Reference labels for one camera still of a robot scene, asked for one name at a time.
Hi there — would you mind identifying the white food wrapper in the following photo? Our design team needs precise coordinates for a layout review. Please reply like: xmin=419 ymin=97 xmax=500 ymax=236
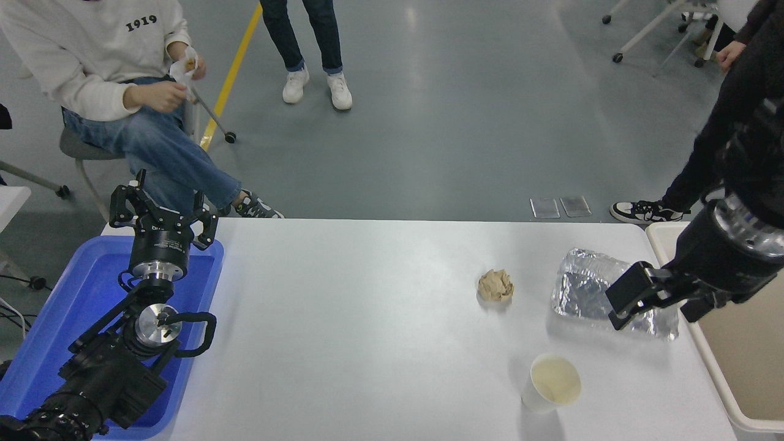
xmin=169 ymin=47 xmax=200 ymax=86

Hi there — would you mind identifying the standing person with white shoes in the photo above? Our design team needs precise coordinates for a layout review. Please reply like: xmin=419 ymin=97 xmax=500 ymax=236
xmin=260 ymin=0 xmax=354 ymax=111

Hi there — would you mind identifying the grey chair with casters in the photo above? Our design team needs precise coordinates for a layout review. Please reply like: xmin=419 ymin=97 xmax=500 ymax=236
xmin=60 ymin=86 xmax=238 ymax=222

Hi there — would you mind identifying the grey chair leg with caster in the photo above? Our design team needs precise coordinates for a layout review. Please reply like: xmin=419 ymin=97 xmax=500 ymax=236
xmin=0 ymin=159 xmax=71 ymax=198

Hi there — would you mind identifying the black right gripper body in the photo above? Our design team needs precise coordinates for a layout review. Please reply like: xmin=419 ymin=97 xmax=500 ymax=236
xmin=666 ymin=207 xmax=784 ymax=304

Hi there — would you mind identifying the blue plastic tray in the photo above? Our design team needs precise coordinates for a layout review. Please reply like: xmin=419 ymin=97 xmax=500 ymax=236
xmin=0 ymin=235 xmax=225 ymax=440

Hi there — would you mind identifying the standing person in black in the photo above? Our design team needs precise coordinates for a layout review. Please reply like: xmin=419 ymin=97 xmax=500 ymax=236
xmin=609 ymin=0 xmax=784 ymax=224

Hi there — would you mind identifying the black floor cable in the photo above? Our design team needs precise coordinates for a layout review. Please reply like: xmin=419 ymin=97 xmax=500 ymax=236
xmin=0 ymin=274 xmax=48 ymax=325

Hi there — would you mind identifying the seated person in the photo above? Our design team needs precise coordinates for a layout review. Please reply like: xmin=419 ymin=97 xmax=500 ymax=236
xmin=0 ymin=0 xmax=285 ymax=219

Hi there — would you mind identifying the small white side table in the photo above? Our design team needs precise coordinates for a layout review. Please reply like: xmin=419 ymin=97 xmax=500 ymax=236
xmin=0 ymin=185 xmax=32 ymax=233

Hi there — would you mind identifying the crumpled tan paper ball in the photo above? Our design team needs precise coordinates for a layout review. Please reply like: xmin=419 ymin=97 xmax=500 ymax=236
xmin=478 ymin=268 xmax=515 ymax=303

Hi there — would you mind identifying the white chair base with casters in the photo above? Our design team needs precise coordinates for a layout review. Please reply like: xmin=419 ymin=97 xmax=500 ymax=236
xmin=602 ymin=0 xmax=723 ymax=68

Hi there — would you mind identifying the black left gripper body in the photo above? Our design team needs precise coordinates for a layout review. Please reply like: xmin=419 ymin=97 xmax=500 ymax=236
xmin=129 ymin=211 xmax=194 ymax=264

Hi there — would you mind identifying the seated person's right hand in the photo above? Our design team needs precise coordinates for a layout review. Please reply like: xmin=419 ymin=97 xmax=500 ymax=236
xmin=140 ymin=81 xmax=188 ymax=113

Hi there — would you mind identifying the white paper cup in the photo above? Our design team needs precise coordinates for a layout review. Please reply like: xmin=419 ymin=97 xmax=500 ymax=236
xmin=521 ymin=353 xmax=582 ymax=414

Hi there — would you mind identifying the standing person's hand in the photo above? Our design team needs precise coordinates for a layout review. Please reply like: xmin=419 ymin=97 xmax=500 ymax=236
xmin=715 ymin=41 xmax=747 ymax=73

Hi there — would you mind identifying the large pale bin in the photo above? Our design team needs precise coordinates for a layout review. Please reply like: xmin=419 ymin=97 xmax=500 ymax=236
xmin=646 ymin=220 xmax=784 ymax=434

